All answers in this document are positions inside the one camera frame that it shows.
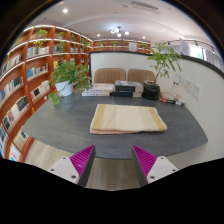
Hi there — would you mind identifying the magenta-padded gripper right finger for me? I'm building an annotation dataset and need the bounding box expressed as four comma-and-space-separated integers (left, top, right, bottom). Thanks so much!
130, 144, 179, 188

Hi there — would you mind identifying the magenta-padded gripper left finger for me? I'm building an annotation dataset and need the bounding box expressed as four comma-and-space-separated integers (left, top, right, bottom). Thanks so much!
47, 144, 97, 188

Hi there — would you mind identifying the beige striped towel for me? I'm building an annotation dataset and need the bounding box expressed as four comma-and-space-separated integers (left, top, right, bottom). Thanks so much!
89, 103, 168, 136

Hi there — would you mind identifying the red-spined book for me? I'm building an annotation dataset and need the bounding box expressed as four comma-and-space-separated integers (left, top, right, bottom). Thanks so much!
159, 97, 183, 107

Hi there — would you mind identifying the tan cover book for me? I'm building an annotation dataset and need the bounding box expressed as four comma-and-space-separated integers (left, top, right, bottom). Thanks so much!
160, 92, 185, 104

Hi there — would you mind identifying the small tree in black pot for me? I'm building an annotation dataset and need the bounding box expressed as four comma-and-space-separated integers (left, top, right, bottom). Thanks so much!
142, 41, 184, 100

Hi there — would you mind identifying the white flat book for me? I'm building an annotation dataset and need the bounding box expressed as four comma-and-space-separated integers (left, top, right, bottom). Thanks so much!
81, 90, 111, 98

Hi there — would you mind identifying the dark flat book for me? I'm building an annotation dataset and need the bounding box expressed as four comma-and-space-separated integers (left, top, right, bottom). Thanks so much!
111, 90, 143, 99

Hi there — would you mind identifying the leafy plant in white pot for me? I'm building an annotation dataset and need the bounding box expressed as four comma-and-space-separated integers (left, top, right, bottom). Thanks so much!
47, 59, 93, 107

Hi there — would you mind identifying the clear acrylic sign stand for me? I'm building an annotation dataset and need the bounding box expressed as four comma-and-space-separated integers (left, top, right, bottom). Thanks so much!
170, 73, 183, 96

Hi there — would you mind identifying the white book with pale cover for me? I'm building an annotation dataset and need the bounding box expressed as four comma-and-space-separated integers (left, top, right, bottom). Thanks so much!
87, 83, 115, 93

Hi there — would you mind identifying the tan upholstered chair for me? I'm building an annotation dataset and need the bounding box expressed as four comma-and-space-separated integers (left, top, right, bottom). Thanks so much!
126, 68, 157, 85
93, 67, 127, 85

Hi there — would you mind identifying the orange wooden bookshelf unit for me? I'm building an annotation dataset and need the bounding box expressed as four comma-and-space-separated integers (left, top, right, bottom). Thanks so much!
0, 23, 152, 163

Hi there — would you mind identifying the white sheer curtain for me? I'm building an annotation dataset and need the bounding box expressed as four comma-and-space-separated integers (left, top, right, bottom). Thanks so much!
189, 44, 224, 70

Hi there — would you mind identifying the white framed notice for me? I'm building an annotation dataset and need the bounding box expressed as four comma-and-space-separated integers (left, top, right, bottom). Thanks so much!
128, 41, 138, 53

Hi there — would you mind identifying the white and purple hanging sign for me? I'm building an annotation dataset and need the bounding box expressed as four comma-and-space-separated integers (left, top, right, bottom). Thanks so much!
178, 37, 191, 56

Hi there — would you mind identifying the multi-bulb ceiling lamp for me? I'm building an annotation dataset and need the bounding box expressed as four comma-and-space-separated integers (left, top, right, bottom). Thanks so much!
110, 26, 130, 38

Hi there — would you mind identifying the ceiling air vent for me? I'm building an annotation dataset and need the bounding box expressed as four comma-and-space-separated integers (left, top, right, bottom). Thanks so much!
129, 0, 161, 13

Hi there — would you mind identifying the white wall socket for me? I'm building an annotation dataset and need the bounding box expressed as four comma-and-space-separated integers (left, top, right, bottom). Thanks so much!
183, 78, 194, 94
191, 83, 203, 100

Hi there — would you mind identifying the black track light rail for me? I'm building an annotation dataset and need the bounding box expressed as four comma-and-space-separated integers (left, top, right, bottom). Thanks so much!
166, 38, 216, 52

